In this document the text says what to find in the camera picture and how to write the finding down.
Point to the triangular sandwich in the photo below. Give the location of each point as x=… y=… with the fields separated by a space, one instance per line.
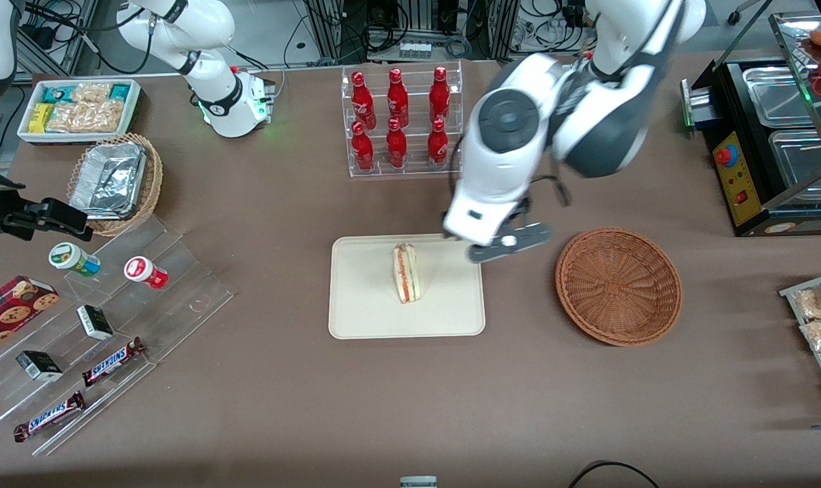
x=407 y=274

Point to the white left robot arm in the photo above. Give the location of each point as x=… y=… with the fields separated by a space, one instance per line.
x=512 y=122

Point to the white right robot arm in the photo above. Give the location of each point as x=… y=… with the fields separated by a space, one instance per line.
x=217 y=102

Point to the light oval wicker basket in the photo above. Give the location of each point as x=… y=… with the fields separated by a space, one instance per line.
x=154 y=183

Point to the beige rectangular tray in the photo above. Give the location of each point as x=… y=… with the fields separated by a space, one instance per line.
x=363 y=291

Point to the round brown wicker basket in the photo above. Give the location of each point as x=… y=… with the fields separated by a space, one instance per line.
x=617 y=288

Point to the green-lid white cup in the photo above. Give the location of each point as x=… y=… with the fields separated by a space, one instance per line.
x=71 y=257

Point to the stack of foil trays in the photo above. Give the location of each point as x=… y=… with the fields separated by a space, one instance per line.
x=108 y=179

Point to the clear acrylic bottle rack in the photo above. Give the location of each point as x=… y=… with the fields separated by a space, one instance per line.
x=417 y=169

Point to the red cola bottle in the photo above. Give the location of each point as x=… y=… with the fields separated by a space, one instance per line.
x=397 y=100
x=362 y=150
x=437 y=145
x=439 y=95
x=396 y=148
x=363 y=102

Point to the red chocolate chip cookie box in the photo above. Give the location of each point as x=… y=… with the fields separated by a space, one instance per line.
x=10 y=312

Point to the red-lid white cup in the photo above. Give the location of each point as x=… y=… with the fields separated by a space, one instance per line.
x=144 y=271

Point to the yellow snack packet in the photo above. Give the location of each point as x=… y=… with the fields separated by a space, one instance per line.
x=41 y=118

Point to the large clear cracker bag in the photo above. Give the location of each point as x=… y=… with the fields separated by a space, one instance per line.
x=88 y=116

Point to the small black white carton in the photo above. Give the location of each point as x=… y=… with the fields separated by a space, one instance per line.
x=38 y=366
x=95 y=322

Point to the teal snack packet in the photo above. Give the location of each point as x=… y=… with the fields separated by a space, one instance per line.
x=120 y=91
x=55 y=93

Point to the small clear cracker bag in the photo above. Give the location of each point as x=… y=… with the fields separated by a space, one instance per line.
x=91 y=92

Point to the white rectangular snack bin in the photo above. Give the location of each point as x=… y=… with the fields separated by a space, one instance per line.
x=133 y=108

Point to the clear acrylic stepped stand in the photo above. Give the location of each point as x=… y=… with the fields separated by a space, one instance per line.
x=173 y=305

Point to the Snickers chocolate bar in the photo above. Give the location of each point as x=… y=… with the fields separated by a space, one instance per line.
x=47 y=417
x=112 y=362

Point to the white power strip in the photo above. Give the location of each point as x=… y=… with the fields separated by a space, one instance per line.
x=415 y=50

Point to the black yellow-panel food warmer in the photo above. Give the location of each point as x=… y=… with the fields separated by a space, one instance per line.
x=739 y=196

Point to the small grey box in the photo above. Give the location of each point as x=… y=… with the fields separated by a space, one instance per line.
x=418 y=482

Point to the steel food pan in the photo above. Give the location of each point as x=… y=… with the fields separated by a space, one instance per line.
x=779 y=98
x=803 y=159

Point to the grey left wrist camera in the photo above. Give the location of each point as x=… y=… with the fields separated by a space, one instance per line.
x=512 y=242

